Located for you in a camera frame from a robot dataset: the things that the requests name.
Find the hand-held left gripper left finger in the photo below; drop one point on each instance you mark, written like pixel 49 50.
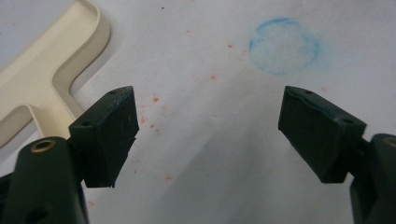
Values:
pixel 104 137

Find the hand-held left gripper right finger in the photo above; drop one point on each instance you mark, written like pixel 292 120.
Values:
pixel 320 137

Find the cream plastic dustpan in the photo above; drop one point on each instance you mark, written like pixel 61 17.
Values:
pixel 31 71

